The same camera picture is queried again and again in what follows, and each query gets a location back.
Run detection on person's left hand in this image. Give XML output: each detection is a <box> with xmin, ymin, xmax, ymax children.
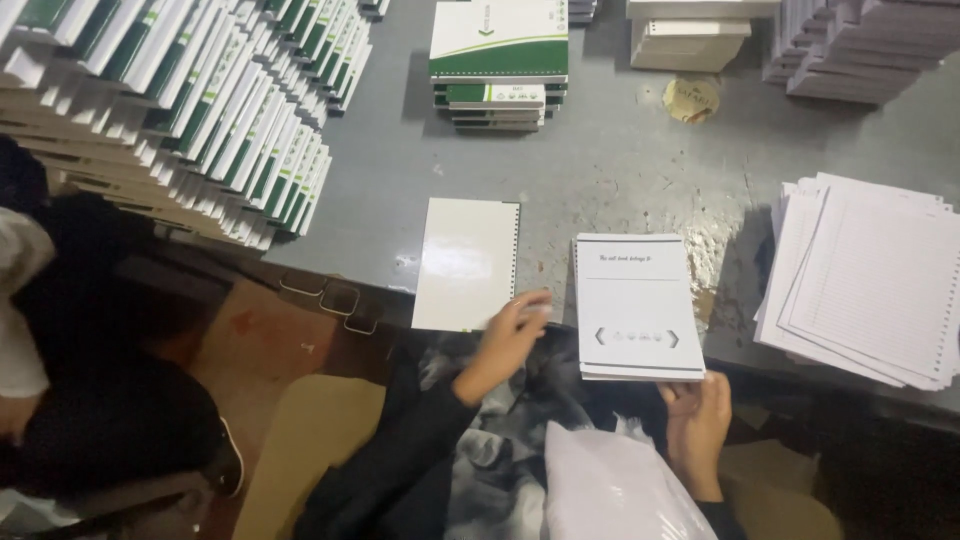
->
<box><xmin>466</xmin><ymin>289</ymin><xmax>554</xmax><ymax>394</ymax></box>

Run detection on stack of printed title pages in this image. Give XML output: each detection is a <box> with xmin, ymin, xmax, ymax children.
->
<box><xmin>572</xmin><ymin>232</ymin><xmax>707</xmax><ymax>383</ymax></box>

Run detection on grey paper block stacks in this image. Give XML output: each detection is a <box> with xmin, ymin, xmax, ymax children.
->
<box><xmin>762</xmin><ymin>0</ymin><xmax>960</xmax><ymax>107</ymax></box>

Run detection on round gold sticker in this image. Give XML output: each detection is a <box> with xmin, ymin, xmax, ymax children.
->
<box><xmin>662</xmin><ymin>78</ymin><xmax>721</xmax><ymax>126</ymax></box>

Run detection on stack of green white notebooks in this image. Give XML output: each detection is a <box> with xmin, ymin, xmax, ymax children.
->
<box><xmin>428</xmin><ymin>0</ymin><xmax>570</xmax><ymax>135</ymax></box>

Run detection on person's patterned clothing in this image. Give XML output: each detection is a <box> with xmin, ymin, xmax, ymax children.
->
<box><xmin>417</xmin><ymin>328</ymin><xmax>676</xmax><ymax>540</ymax></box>

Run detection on white punched cover sheet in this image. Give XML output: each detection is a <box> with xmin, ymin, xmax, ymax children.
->
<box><xmin>411</xmin><ymin>197</ymin><xmax>522</xmax><ymax>333</ymax></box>

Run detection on white paper block stack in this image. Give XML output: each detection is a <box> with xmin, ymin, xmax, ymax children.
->
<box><xmin>625</xmin><ymin>0</ymin><xmax>783</xmax><ymax>75</ymax></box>

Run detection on pile of lined paper sheets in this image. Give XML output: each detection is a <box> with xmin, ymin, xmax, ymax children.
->
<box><xmin>753</xmin><ymin>172</ymin><xmax>960</xmax><ymax>393</ymax></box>

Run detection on heap of green spiral notebooks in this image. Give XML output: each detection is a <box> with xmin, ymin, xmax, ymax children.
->
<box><xmin>0</xmin><ymin>0</ymin><xmax>392</xmax><ymax>252</ymax></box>

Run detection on white plastic bag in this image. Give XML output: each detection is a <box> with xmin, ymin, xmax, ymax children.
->
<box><xmin>543</xmin><ymin>420</ymin><xmax>720</xmax><ymax>540</ymax></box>

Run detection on tan cardboard box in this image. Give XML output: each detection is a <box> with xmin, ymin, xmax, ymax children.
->
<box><xmin>718</xmin><ymin>439</ymin><xmax>845</xmax><ymax>540</ymax></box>

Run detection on person's right hand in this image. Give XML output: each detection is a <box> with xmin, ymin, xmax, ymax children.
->
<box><xmin>657</xmin><ymin>370</ymin><xmax>734</xmax><ymax>487</ymax></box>

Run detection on tan cardboard sheet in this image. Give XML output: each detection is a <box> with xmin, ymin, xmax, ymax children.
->
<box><xmin>231</xmin><ymin>373</ymin><xmax>388</xmax><ymax>540</ymax></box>

